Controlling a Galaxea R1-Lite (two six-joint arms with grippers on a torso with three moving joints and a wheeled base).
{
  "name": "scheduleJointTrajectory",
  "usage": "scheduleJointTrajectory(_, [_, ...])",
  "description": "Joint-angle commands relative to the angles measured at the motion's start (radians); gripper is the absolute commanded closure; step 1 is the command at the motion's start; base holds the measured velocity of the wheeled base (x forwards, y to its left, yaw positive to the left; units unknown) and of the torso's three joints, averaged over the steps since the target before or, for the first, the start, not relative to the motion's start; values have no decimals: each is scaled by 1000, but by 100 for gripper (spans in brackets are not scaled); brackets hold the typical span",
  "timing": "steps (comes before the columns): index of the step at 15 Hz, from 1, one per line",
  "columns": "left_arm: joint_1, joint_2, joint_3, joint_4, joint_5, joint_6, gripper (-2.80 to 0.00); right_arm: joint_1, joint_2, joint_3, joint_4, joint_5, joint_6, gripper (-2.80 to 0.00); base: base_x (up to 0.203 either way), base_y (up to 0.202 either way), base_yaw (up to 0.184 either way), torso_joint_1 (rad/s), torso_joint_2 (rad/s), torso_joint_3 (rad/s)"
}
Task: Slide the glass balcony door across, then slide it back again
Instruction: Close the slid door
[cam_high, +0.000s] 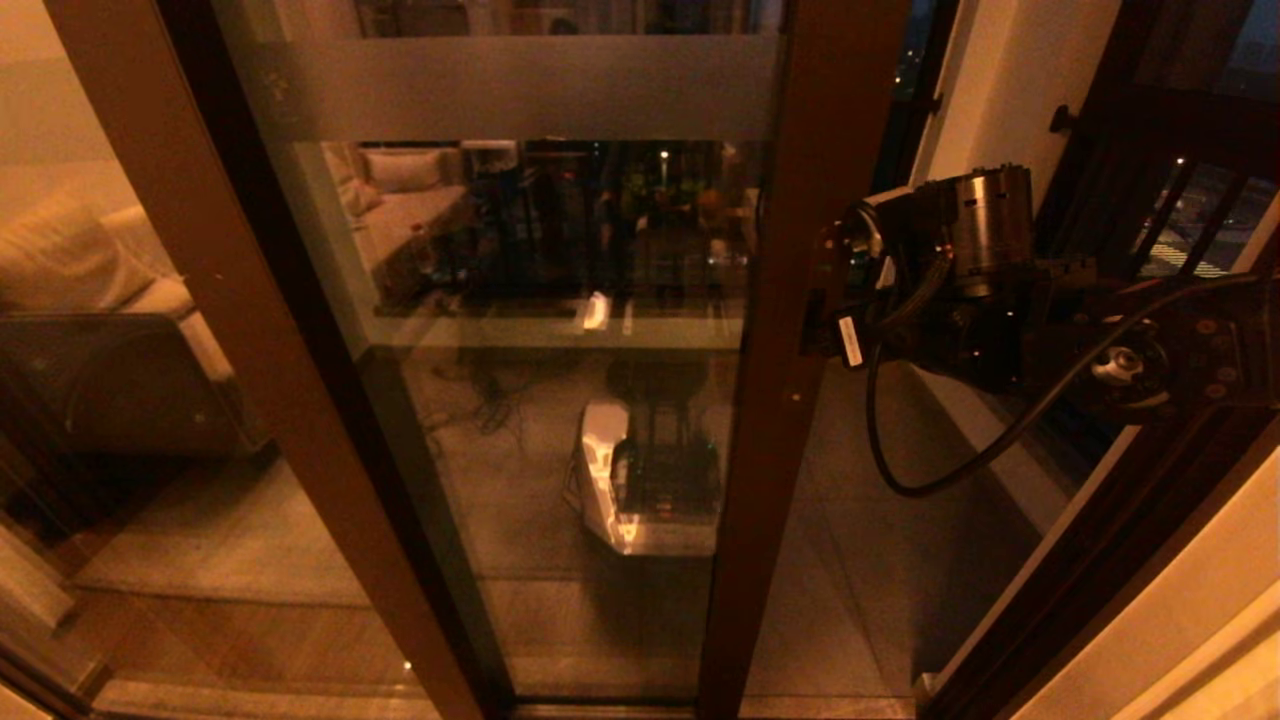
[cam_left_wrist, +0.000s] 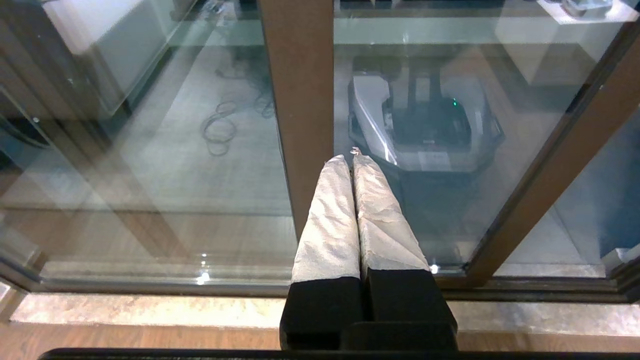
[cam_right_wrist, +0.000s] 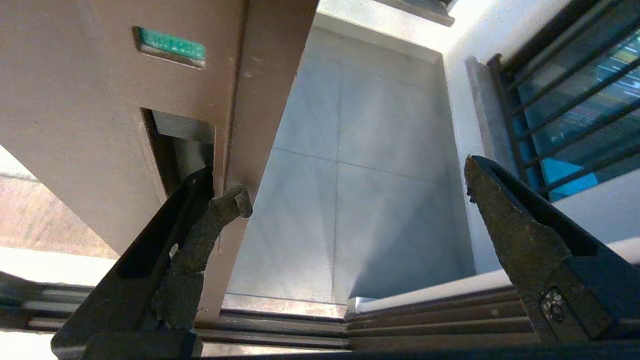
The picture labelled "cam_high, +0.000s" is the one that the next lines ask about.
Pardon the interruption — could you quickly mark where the black metal balcony railing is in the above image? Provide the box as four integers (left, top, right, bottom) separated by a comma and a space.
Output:
440, 0, 951, 311
1030, 0, 1280, 471

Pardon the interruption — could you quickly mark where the dark brown door jamb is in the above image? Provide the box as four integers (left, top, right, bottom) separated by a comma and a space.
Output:
915, 400, 1280, 720

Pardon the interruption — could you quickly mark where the front-load washing machine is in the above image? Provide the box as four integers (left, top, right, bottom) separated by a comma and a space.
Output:
0, 315, 266, 521

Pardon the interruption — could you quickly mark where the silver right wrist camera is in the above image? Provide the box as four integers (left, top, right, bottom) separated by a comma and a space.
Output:
835, 188, 916, 263

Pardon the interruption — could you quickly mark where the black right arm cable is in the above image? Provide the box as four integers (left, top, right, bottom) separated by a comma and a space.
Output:
865, 270, 1280, 499

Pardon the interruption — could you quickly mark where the fixed glass door brown frame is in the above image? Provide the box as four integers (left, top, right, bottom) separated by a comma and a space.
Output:
0, 0, 491, 720

